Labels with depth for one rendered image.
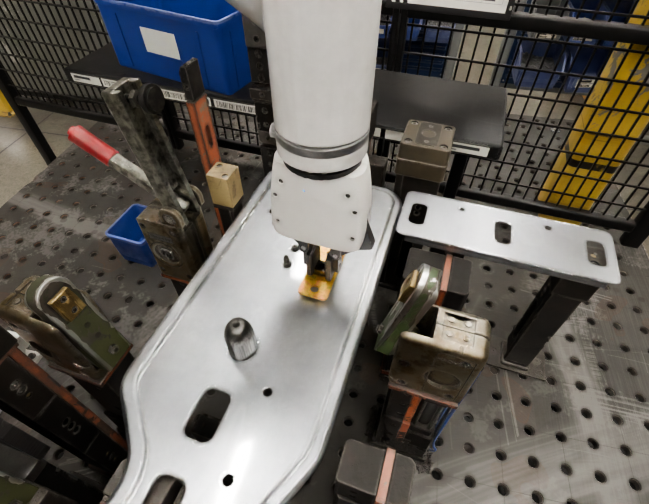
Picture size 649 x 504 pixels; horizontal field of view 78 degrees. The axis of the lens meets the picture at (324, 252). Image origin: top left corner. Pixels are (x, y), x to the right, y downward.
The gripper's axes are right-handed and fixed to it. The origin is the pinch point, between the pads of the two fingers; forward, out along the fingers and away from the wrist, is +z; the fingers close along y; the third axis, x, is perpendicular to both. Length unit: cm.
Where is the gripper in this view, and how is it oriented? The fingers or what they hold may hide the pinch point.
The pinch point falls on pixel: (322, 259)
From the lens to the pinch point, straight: 48.8
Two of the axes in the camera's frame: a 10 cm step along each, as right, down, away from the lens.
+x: 3.3, -7.0, 6.3
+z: 0.0, 6.7, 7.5
